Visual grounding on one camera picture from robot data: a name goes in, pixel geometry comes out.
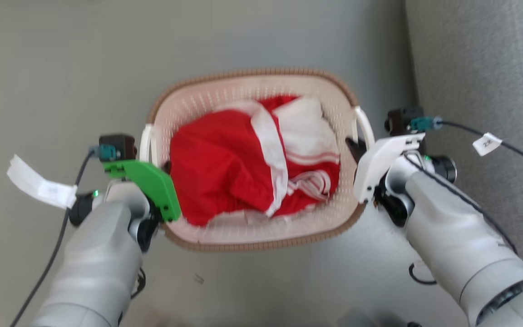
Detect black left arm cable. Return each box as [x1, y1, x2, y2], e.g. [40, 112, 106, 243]
[10, 150, 98, 327]

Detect red and white garment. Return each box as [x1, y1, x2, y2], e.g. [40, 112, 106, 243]
[169, 94, 341, 227]

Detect cream plastic laundry basket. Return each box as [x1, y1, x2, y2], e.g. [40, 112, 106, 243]
[139, 68, 375, 253]

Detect small white cable label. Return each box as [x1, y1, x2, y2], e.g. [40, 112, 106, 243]
[472, 132, 503, 157]

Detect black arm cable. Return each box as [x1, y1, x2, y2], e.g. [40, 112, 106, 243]
[439, 120, 523, 183]
[10, 150, 98, 327]

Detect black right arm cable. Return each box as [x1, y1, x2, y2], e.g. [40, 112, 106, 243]
[439, 120, 523, 183]

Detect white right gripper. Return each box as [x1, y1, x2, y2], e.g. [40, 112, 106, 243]
[345, 133, 426, 204]

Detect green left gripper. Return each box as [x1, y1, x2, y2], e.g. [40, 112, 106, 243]
[104, 160, 182, 222]

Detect large white cable label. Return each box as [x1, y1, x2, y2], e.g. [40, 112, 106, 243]
[7, 154, 79, 210]

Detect grey fabric sofa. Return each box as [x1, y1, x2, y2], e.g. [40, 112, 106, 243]
[405, 0, 523, 269]

